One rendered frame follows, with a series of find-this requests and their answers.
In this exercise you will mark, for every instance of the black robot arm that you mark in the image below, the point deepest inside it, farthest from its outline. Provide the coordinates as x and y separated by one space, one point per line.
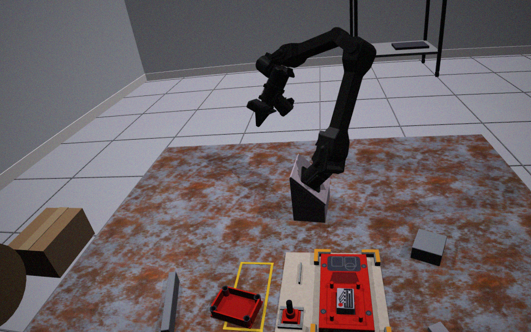
333 143

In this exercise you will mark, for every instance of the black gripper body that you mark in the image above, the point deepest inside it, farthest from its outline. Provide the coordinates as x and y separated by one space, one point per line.
262 107

